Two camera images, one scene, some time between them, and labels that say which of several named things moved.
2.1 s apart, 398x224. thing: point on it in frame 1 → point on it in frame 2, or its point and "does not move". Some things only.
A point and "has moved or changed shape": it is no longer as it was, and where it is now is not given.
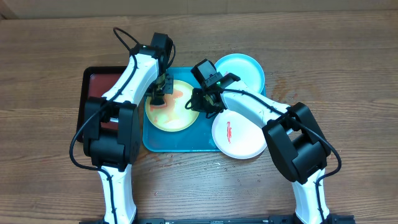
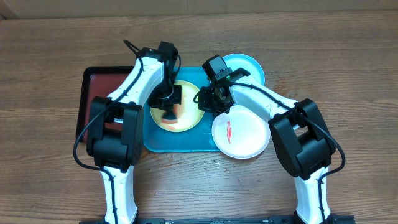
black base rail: [330, 219] does not move
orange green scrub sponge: [157, 106] has moved or changed shape
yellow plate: [174, 116] does not move
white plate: [237, 136] does not move
